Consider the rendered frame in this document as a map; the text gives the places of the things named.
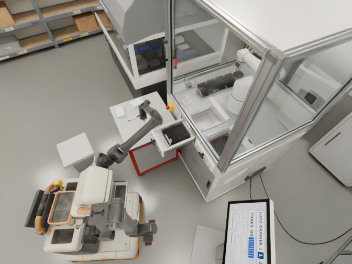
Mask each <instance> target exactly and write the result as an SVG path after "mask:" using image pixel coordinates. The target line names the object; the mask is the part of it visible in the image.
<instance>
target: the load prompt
mask: <svg viewBox="0 0 352 264"><path fill-rule="evenodd" d="M256 264H265V211H264V210H257V244H256Z"/></svg>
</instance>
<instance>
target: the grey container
mask: <svg viewBox="0 0 352 264"><path fill-rule="evenodd" d="M21 49H22V47H21V44H20V42H19V40H18V39H17V37H16V36H15V35H10V36H6V37H1V38H0V56H1V55H4V54H7V53H11V52H14V51H18V50H21Z"/></svg>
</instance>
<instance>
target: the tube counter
mask: <svg viewBox="0 0 352 264"><path fill-rule="evenodd" d="M247 264H255V230H248V257H247Z"/></svg>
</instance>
